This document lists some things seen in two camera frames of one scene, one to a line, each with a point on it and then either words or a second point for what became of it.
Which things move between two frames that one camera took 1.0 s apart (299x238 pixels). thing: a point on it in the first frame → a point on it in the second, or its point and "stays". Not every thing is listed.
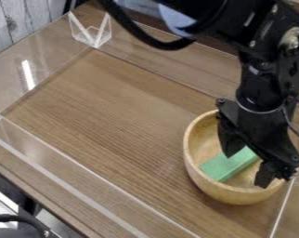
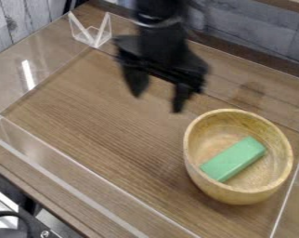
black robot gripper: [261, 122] → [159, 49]
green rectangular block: [222, 167] stays
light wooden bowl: [203, 149] stays
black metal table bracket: [26, 230] stays
